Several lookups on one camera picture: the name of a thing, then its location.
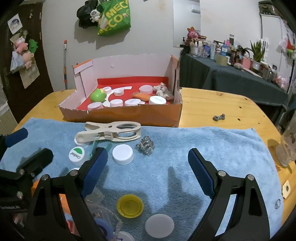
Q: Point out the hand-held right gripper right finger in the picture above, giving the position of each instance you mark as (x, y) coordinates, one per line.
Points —
(200, 173)

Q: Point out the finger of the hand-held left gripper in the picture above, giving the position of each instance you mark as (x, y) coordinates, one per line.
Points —
(17, 136)
(44, 157)

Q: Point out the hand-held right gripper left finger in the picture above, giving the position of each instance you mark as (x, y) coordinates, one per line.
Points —
(94, 171)

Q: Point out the orange cardboard box red lining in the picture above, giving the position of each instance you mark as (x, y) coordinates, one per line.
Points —
(129, 117)

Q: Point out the large embossed white cap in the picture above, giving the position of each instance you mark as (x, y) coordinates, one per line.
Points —
(157, 100)

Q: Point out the wide translucent white lid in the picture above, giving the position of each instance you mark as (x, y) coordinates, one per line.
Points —
(145, 89)

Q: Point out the white ribbed panel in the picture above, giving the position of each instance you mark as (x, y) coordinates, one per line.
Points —
(7, 115)

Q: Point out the white cap green label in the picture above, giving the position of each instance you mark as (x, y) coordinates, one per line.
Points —
(76, 155)

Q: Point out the blue fluffy towel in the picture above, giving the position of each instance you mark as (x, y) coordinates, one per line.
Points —
(185, 143)

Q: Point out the large beige clothespin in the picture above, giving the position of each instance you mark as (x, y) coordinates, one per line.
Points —
(104, 135)

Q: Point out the yellow bottle cap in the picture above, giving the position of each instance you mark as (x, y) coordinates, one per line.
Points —
(129, 206)

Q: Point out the blue round disc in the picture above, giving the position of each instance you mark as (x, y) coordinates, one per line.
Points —
(104, 228)

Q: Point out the small grey metal part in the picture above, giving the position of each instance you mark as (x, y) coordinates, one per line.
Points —
(218, 117)

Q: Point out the beige paper sheet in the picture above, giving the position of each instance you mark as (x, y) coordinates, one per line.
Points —
(30, 76)

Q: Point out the flat white lid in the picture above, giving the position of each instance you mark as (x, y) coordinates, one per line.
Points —
(159, 226)

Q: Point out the dark wooden door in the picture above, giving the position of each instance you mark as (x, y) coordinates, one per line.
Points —
(41, 69)

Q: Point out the green round toy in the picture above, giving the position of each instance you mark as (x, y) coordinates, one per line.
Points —
(97, 96)

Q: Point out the pink plush doll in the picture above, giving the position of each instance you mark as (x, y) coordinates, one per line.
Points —
(23, 51)

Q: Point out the broom stick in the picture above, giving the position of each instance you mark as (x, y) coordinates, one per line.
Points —
(65, 64)

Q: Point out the small beige tag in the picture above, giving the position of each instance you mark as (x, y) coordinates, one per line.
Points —
(286, 188)

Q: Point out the small green plush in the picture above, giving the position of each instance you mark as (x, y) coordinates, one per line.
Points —
(33, 45)

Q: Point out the clear glass jar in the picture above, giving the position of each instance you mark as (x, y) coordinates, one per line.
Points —
(288, 143)

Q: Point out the dark cloth covered table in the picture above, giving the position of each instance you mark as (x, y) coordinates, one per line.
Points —
(231, 81)

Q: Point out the round photo sticker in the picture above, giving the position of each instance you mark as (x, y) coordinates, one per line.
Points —
(14, 23)

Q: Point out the metal pot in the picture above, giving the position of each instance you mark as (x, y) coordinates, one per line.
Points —
(269, 73)

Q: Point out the group of cosmetic bottles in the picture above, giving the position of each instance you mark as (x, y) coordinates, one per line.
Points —
(212, 51)

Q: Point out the potted green plant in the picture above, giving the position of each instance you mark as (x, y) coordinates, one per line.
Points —
(257, 53)

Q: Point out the black plastic bag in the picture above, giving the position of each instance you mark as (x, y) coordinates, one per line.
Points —
(83, 14)

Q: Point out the pink plush rabbit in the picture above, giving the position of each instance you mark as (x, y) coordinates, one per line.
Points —
(193, 34)

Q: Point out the watermelon decoration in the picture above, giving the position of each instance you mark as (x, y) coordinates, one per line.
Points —
(291, 46)

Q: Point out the white refrigerator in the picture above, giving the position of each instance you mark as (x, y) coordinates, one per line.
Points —
(272, 30)

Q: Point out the salmon plastic frame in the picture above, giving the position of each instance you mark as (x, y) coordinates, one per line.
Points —
(69, 226)

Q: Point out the wall mirror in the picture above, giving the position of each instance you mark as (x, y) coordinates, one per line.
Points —
(185, 14)

